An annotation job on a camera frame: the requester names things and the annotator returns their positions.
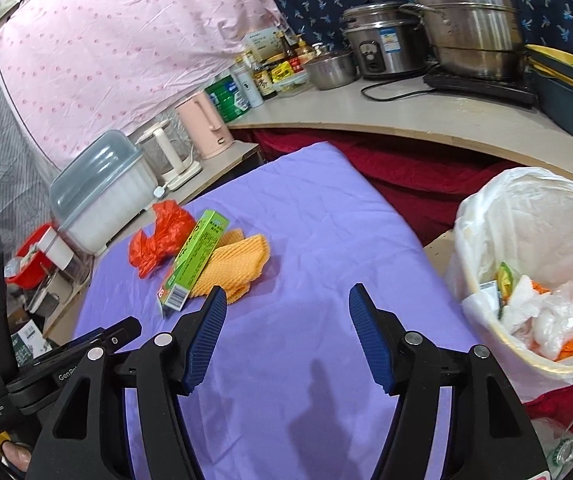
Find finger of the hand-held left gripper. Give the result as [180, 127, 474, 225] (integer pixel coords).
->
[94, 316, 143, 355]

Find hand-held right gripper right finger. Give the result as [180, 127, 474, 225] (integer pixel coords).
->
[349, 283, 549, 480]

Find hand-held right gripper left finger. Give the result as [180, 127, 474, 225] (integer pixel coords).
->
[26, 285, 228, 480]

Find green and white drink carton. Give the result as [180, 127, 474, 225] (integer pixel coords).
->
[477, 261, 518, 321]

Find white paper towel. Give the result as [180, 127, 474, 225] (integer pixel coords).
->
[501, 275, 547, 336]

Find orange red-printed plastic bag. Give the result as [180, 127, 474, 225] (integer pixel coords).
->
[531, 279, 573, 362]

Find bin with white bag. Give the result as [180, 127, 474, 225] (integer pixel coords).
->
[453, 166, 573, 403]

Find person's left hand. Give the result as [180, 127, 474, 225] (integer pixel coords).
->
[0, 440, 34, 474]

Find small yellow foam net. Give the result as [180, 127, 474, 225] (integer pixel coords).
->
[194, 260, 257, 304]

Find green cardboard box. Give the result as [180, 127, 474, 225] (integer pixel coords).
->
[156, 210, 230, 317]

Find large yellow foam net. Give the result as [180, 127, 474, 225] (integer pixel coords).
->
[209, 228, 270, 286]

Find red-orange plastic bag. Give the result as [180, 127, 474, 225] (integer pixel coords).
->
[129, 200, 198, 279]

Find red plastic basket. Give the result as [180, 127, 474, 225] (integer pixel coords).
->
[4, 223, 60, 290]

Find purple cloth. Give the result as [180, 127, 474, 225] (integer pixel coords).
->
[74, 141, 487, 480]

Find white container with clear lid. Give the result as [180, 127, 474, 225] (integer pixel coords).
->
[49, 130, 160, 256]

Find dark red cloth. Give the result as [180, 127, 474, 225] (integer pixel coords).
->
[229, 127, 573, 441]

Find grey striped cloth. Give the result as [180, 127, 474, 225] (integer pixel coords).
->
[0, 42, 62, 281]

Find pink electric kettle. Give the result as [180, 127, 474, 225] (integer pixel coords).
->
[174, 92, 234, 161]

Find clear bag with green print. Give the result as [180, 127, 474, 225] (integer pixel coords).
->
[531, 405, 573, 477]

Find green tin can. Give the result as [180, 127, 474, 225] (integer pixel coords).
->
[205, 74, 250, 122]

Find white bottle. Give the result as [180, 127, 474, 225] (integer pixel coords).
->
[231, 57, 266, 108]

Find dark sauce bottle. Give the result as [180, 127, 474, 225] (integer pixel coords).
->
[249, 52, 278, 100]

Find steel bowl with lid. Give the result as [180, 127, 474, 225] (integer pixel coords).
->
[306, 45, 358, 91]

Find black induction cooker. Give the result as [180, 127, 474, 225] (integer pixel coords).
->
[423, 67, 539, 108]

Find yellow food packet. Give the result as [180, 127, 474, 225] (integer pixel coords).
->
[270, 59, 312, 93]

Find pink dotted curtain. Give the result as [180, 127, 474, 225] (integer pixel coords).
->
[0, 0, 289, 168]

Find orange-capped sauce bottle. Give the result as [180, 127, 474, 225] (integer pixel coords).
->
[293, 35, 317, 64]

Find steel rice cooker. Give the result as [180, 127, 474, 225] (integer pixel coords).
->
[341, 2, 429, 80]

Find white and green carton box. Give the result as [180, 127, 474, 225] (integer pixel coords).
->
[243, 30, 287, 63]

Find brown sauce bottle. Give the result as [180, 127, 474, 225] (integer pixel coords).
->
[281, 30, 300, 61]

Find blue basin with yellow rim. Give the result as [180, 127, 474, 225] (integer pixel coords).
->
[525, 45, 573, 142]

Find large steel steamer pot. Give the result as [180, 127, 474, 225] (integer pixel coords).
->
[399, 0, 532, 81]

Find glass kettle with white handle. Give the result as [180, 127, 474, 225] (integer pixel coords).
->
[136, 120, 203, 192]

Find black power cable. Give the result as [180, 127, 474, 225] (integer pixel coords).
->
[361, 77, 434, 102]

